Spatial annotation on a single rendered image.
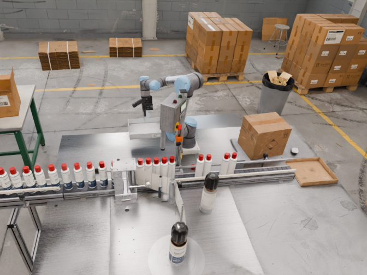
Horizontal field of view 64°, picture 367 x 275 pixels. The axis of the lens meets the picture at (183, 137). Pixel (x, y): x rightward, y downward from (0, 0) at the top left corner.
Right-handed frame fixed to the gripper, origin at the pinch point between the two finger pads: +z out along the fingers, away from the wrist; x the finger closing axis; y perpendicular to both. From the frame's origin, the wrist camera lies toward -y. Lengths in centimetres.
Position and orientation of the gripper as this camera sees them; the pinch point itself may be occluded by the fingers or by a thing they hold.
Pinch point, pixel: (144, 119)
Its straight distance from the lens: 246.4
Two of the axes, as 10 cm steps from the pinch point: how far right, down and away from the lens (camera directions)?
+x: -2.9, -3.2, 9.0
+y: 9.6, -1.2, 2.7
